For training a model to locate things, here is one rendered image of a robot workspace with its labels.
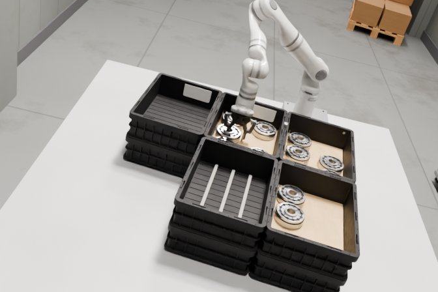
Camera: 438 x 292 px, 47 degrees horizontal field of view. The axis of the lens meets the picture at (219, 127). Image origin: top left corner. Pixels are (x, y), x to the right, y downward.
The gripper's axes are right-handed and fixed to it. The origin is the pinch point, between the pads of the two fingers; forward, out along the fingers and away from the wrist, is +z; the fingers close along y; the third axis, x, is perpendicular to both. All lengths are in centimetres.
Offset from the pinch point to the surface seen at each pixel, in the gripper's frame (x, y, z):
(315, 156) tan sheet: -5.3, -34.9, 2.3
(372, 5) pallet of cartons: -460, -106, 48
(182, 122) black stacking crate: -0.9, 23.5, 2.3
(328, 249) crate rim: 60, -38, -7
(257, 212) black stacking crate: 41.1, -15.9, 2.5
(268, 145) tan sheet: -3.4, -14.3, 2.3
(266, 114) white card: -18.2, -10.3, -3.6
